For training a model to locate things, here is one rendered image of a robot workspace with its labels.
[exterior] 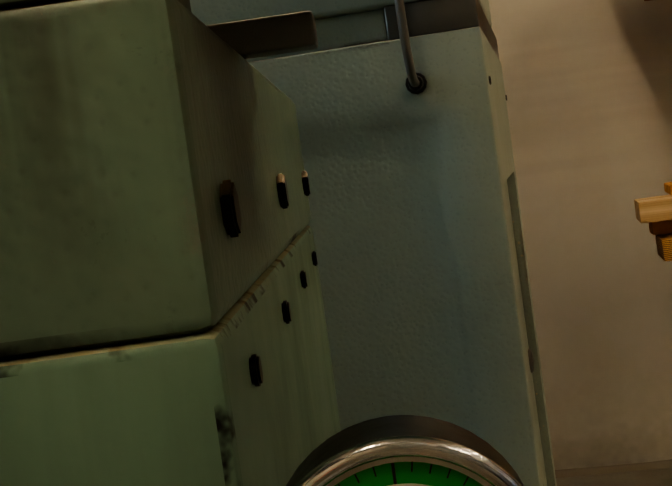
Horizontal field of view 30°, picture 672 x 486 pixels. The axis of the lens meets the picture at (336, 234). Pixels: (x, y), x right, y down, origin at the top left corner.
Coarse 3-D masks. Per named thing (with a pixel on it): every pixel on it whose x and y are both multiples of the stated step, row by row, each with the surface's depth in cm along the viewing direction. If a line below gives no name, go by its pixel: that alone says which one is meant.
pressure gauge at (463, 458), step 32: (384, 416) 28; (416, 416) 28; (320, 448) 28; (352, 448) 26; (384, 448) 26; (416, 448) 26; (448, 448) 26; (480, 448) 27; (320, 480) 26; (352, 480) 26; (384, 480) 26; (416, 480) 26; (448, 480) 26; (480, 480) 26; (512, 480) 26
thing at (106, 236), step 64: (64, 0) 32; (128, 0) 32; (0, 64) 32; (64, 64) 32; (128, 64) 32; (192, 64) 34; (0, 128) 32; (64, 128) 32; (128, 128) 32; (192, 128) 32; (256, 128) 53; (0, 192) 32; (64, 192) 32; (128, 192) 32; (192, 192) 32; (256, 192) 48; (0, 256) 32; (64, 256) 32; (128, 256) 32; (192, 256) 32; (256, 256) 45; (0, 320) 32; (64, 320) 32; (128, 320) 32; (192, 320) 32
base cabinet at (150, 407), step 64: (256, 320) 42; (320, 320) 83; (0, 384) 32; (64, 384) 32; (128, 384) 32; (192, 384) 32; (256, 384) 38; (320, 384) 73; (0, 448) 32; (64, 448) 32; (128, 448) 32; (192, 448) 32; (256, 448) 37
